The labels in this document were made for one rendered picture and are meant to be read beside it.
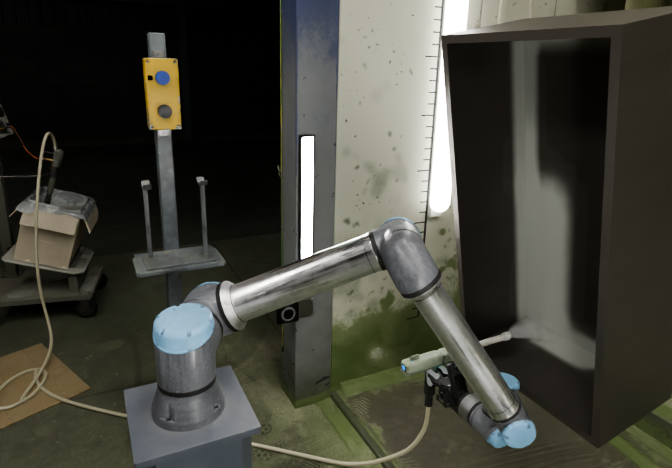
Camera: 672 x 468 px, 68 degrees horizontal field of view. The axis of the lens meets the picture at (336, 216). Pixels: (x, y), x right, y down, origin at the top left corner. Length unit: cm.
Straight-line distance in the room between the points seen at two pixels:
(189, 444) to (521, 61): 157
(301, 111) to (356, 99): 25
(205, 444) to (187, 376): 17
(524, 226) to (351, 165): 74
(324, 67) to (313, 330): 114
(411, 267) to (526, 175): 91
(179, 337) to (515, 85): 137
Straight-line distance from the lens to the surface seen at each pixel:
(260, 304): 143
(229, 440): 140
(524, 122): 197
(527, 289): 225
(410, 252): 124
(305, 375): 243
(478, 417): 171
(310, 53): 202
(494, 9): 253
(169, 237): 218
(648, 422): 267
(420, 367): 182
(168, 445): 139
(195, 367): 135
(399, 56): 221
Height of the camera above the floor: 152
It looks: 16 degrees down
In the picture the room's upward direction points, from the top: 1 degrees clockwise
